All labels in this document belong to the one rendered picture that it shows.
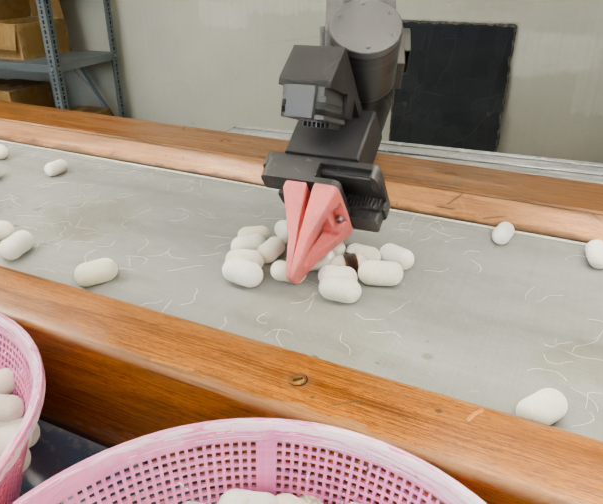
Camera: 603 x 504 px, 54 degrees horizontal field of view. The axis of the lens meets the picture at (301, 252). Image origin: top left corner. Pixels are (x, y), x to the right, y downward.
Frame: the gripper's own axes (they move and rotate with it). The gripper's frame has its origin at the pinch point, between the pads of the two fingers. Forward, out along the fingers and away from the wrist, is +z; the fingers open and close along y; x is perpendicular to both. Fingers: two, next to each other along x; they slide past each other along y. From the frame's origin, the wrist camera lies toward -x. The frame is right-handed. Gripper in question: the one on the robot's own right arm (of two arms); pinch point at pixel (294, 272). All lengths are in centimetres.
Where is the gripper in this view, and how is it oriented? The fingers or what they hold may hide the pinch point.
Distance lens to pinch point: 47.7
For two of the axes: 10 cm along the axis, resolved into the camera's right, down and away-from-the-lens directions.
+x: 2.7, 4.7, 8.4
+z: -3.3, 8.6, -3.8
